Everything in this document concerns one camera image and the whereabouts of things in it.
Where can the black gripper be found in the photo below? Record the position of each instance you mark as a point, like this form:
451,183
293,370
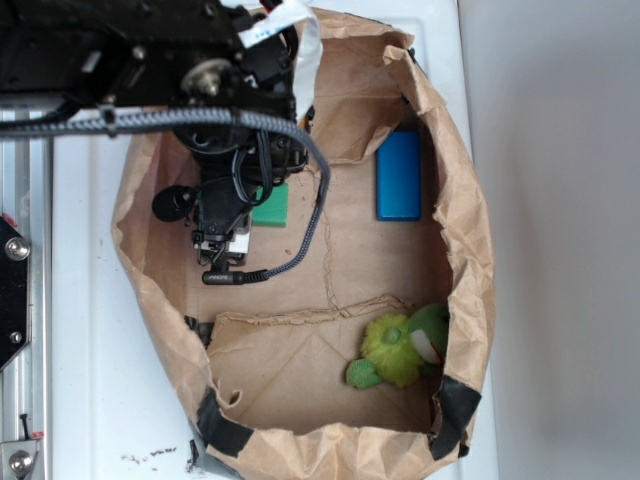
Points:
239,170

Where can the green wooden block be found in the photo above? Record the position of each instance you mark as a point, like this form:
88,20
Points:
274,211

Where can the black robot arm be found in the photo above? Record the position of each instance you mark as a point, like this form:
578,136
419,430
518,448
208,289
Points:
151,65

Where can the blue wooden block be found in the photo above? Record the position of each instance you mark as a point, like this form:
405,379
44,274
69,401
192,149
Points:
398,182

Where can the brown paper bag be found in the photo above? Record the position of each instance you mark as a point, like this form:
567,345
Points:
260,369

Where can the green plush toy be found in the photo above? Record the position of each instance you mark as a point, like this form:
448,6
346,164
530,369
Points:
400,349

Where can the black metal bracket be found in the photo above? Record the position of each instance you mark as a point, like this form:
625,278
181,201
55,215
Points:
15,316

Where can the aluminium frame rail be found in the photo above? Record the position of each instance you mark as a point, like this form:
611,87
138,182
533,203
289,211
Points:
26,194

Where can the silver corner bracket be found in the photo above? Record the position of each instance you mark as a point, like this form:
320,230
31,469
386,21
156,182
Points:
22,459

